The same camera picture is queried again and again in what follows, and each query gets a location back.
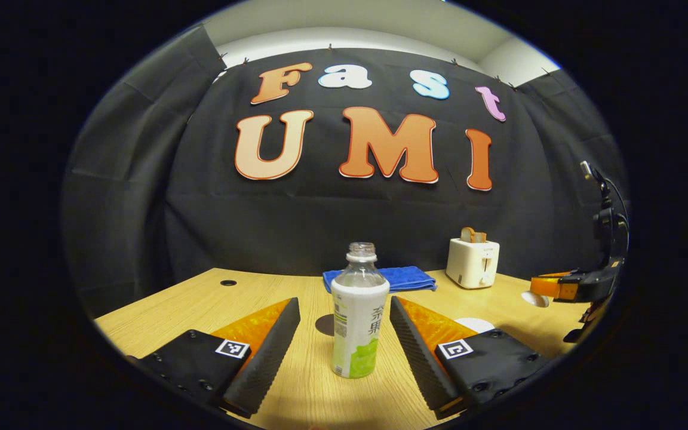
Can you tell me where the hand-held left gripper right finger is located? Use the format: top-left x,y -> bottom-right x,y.
389,296 -> 552,420

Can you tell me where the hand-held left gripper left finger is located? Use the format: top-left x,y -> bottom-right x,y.
126,297 -> 301,419

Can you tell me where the white teacup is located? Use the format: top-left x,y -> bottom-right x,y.
454,317 -> 496,334

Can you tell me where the clear water bottle green label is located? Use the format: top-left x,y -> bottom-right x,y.
330,242 -> 391,379

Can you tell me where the blue folded towel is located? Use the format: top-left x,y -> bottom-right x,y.
322,266 -> 438,293

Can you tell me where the white toaster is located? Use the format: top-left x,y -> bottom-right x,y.
446,238 -> 500,290

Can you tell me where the black backdrop cloth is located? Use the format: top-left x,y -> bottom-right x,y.
60,27 -> 630,317

